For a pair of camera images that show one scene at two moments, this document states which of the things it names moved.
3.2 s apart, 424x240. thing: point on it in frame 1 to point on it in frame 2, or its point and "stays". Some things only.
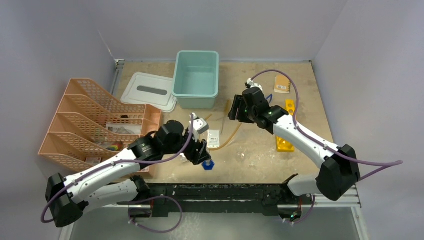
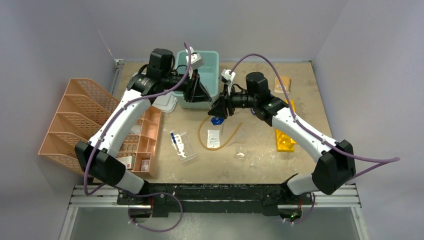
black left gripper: x=198 y=153 to x=200 y=93
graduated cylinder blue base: x=208 y=165 to x=217 y=121
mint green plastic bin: x=196 y=79 stays
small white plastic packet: x=213 y=139 stays
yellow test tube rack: x=282 y=145 stays
